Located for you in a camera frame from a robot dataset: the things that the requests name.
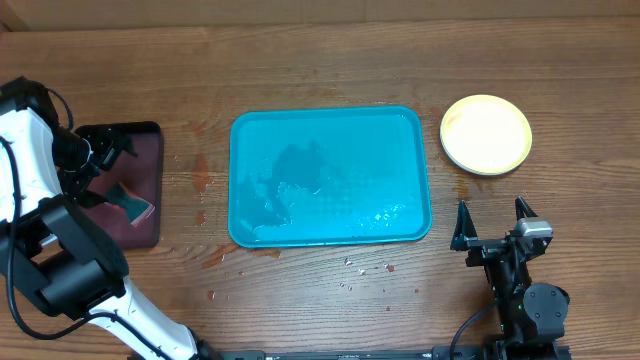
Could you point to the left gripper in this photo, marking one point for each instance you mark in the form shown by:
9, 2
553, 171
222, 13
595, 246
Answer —
111, 141

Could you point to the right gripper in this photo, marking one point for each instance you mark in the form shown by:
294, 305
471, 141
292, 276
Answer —
466, 232

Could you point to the green and pink sponge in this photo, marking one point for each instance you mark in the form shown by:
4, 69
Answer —
136, 209

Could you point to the yellow-green plate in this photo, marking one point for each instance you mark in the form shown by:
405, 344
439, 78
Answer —
485, 135

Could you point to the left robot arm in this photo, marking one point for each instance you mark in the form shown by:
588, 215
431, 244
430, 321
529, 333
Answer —
72, 200

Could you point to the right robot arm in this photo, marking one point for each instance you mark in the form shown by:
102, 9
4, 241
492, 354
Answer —
531, 314

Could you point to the black tray with reddish water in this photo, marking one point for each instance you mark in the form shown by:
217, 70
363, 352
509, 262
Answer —
142, 175

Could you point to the teal plastic serving tray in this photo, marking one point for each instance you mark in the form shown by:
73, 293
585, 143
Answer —
328, 177

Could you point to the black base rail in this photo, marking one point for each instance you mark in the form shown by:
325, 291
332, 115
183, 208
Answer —
436, 353

